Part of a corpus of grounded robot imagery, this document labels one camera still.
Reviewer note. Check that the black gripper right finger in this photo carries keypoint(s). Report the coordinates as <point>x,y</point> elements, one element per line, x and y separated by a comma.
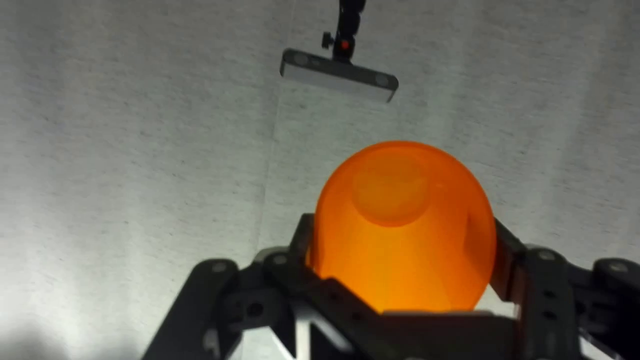
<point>573,307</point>

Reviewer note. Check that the black tripod stand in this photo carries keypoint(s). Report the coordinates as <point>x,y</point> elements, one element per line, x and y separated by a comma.
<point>340,70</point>

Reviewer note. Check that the translucent orange plastic cup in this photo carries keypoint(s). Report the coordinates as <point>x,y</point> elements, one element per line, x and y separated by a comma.
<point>407,253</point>

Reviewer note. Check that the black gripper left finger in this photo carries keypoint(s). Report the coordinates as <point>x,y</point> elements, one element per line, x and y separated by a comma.
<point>267,301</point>

